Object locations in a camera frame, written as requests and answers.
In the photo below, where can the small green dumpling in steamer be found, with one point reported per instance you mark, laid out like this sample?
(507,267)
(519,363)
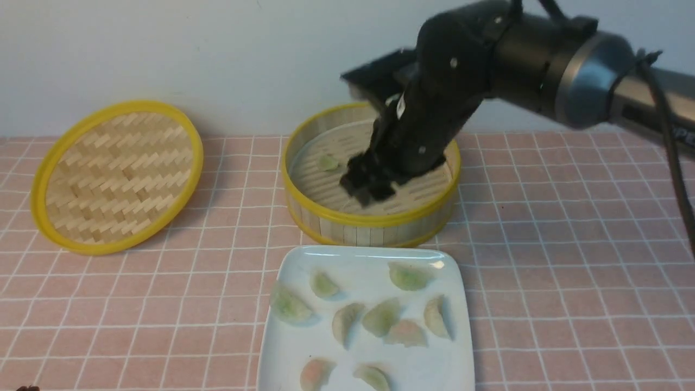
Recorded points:
(327,163)

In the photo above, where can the green dumpling plate left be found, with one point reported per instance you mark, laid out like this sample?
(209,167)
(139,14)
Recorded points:
(288,307)

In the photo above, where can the white square plate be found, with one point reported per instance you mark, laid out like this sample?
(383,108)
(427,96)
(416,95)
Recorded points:
(363,276)

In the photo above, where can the yellow-rimmed bamboo steamer basket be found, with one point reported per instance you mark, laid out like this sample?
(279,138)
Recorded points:
(323,211)

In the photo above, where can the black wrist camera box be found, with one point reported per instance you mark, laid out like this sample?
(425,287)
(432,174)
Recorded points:
(381,79)

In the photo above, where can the green dumpling plate bottom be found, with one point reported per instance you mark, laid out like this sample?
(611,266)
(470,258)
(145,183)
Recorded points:
(373,377)

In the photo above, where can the pink dumpling plate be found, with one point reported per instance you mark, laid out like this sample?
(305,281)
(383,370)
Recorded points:
(315,374)
(406,332)

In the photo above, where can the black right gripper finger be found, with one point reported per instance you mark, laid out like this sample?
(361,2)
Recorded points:
(376,189)

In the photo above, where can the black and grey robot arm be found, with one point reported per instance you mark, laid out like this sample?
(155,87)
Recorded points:
(566,70)

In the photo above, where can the green dumpling plate top right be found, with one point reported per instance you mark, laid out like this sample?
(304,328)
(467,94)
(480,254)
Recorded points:
(408,277)

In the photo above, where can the beige dumpling plate right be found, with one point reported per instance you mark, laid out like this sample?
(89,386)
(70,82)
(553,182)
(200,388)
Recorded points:
(434,317)

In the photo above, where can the pink dumpling plate bottom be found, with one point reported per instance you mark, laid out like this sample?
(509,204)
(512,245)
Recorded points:
(315,374)

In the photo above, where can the green dumpling plate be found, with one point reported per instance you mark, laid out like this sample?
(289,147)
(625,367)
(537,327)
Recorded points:
(288,307)
(408,277)
(373,377)

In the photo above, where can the pink checkered tablecloth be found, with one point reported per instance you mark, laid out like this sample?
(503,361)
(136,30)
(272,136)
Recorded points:
(576,267)

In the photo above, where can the small green dumpling on plate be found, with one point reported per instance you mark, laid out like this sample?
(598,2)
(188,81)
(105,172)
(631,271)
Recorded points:
(322,285)

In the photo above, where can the pink dumpling plate centre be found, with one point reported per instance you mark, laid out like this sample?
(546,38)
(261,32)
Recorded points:
(406,332)

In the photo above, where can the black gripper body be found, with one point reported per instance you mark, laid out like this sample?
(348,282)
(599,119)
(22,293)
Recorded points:
(454,51)

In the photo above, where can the dark object at table edge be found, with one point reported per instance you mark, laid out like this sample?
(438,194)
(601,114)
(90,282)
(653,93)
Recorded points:
(29,388)

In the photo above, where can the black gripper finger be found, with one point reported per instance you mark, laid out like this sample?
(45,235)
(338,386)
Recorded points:
(357,179)

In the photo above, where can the beige dumpling plate centre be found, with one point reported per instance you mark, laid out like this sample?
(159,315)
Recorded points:
(343,321)

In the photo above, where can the beige dumpling plate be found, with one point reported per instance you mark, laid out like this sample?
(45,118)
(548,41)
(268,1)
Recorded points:
(343,321)
(434,317)

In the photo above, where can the yellow-rimmed bamboo steamer lid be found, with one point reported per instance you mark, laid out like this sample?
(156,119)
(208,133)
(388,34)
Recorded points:
(117,177)

